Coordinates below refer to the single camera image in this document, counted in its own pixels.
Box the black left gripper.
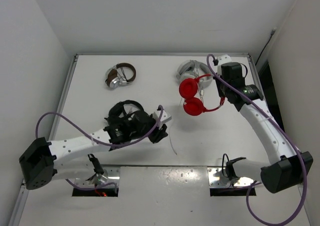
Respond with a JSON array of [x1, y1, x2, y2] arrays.
[[130, 112, 168, 142]]

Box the red headphones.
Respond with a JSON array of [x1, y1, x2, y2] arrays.
[[178, 74, 225, 116]]

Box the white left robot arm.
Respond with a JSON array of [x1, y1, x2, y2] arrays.
[[19, 107, 172, 190]]

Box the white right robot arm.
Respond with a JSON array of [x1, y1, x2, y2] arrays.
[[213, 55, 313, 193]]

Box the black headphones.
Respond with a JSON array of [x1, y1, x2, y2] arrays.
[[104, 100, 144, 125]]

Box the brown silver headphones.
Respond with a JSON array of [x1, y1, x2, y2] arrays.
[[105, 63, 137, 89]]

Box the white grey headphones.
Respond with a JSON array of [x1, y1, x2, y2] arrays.
[[176, 60, 213, 89]]

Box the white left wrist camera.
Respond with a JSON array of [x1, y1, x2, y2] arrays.
[[152, 110, 172, 124]]

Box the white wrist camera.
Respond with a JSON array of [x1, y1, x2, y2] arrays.
[[152, 110, 172, 124], [217, 54, 232, 66]]

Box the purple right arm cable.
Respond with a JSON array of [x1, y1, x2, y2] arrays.
[[206, 54, 308, 226]]

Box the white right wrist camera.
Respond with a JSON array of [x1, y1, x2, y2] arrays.
[[217, 54, 232, 66]]

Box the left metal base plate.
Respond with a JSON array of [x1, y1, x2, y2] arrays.
[[73, 167, 121, 189]]

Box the metal base plate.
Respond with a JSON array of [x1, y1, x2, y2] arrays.
[[207, 167, 254, 189], [73, 167, 121, 189]]

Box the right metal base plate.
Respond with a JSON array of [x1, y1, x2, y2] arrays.
[[207, 167, 254, 189]]

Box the aluminium table edge rail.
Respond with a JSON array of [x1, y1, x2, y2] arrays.
[[8, 54, 79, 226]]

